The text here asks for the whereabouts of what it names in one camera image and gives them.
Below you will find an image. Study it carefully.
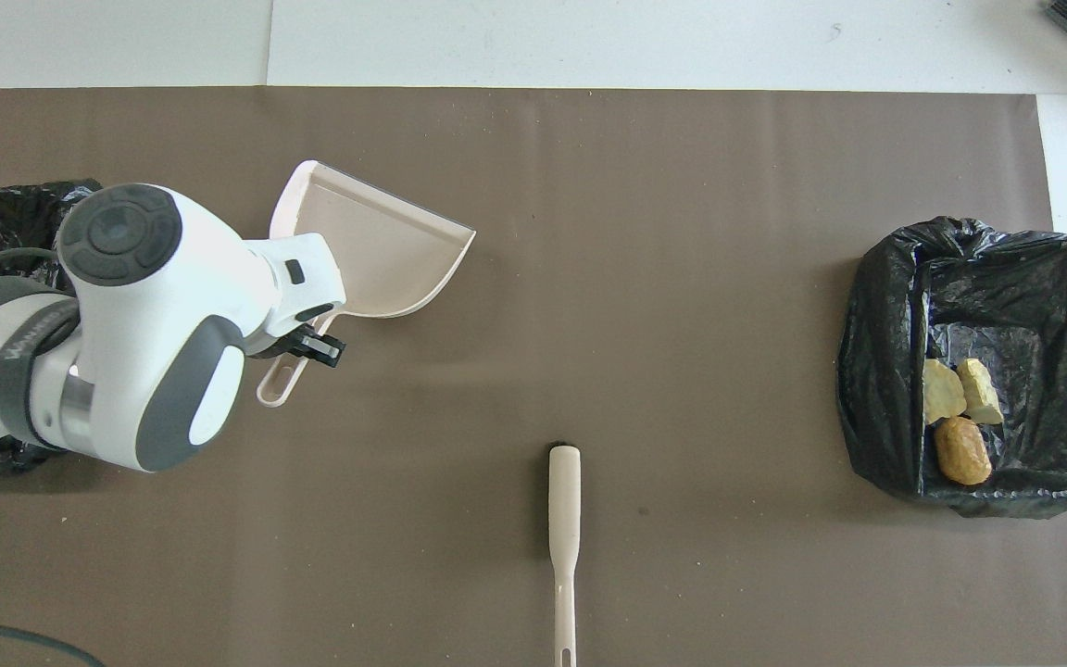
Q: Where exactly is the black bag lined bin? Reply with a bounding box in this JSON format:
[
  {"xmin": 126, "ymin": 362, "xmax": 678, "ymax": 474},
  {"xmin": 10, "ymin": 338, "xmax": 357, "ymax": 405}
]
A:
[{"xmin": 836, "ymin": 216, "xmax": 1067, "ymax": 520}]

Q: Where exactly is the pale yellow sponge chunk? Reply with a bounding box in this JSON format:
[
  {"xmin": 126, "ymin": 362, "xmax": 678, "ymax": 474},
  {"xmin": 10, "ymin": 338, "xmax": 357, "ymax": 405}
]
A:
[{"xmin": 957, "ymin": 359, "xmax": 1005, "ymax": 426}]

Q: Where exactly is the pale pink dustpan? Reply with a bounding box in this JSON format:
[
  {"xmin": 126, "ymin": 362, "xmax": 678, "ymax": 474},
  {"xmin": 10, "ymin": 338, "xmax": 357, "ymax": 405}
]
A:
[{"xmin": 256, "ymin": 160, "xmax": 477, "ymax": 409}]

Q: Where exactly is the crumpled black trash bag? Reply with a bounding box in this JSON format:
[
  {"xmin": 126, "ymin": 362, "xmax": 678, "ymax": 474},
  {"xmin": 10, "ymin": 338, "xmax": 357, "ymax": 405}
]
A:
[{"xmin": 0, "ymin": 179, "xmax": 104, "ymax": 473}]

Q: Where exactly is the beige hand brush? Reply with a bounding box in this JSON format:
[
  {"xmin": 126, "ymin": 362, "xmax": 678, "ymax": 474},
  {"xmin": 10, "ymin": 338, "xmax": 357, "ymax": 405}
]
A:
[{"xmin": 547, "ymin": 443, "xmax": 583, "ymax": 667}]

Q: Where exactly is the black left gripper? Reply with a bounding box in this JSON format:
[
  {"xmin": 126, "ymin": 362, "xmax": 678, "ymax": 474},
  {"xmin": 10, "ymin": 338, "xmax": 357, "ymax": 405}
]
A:
[{"xmin": 251, "ymin": 315, "xmax": 347, "ymax": 369}]

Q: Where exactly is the brown round sponge chunk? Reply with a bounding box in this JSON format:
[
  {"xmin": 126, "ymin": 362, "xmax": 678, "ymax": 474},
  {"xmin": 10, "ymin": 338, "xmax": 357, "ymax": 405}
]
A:
[{"xmin": 935, "ymin": 416, "xmax": 994, "ymax": 486}]

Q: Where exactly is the brown paper table mat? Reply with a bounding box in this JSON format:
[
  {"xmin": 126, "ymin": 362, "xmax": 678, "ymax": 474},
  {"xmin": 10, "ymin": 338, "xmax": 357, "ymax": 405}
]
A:
[{"xmin": 0, "ymin": 86, "xmax": 1067, "ymax": 667}]

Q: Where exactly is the orange striped sponge chunk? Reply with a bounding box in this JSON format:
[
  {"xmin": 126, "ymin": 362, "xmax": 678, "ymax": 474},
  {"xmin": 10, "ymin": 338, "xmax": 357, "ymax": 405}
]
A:
[{"xmin": 923, "ymin": 359, "xmax": 968, "ymax": 425}]

